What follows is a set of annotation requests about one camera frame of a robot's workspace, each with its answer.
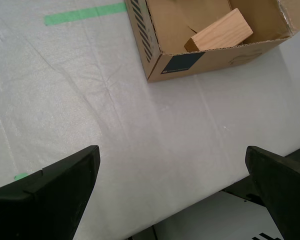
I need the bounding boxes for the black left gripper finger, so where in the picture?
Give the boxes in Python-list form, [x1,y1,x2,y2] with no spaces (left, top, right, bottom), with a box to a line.
[244,145,300,240]
[0,145,101,240]

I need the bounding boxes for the light wooden block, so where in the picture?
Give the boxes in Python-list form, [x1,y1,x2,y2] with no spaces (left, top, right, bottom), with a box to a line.
[184,7,254,53]

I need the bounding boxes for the brown cardboard box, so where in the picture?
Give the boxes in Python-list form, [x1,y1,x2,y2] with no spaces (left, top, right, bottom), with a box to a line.
[124,0,300,84]

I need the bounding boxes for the white robot base deck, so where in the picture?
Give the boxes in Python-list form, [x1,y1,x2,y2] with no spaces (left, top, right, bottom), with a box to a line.
[128,189,287,240]

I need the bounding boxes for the bright green tape mark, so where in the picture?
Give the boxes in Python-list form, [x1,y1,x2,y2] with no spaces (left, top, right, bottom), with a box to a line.
[13,172,30,181]

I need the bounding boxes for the white plastic table cover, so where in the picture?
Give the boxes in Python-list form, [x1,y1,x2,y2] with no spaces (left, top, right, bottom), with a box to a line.
[0,0,300,240]

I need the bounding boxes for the long bright green tape strip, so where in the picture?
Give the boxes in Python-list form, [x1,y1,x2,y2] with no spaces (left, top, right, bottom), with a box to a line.
[44,2,128,26]

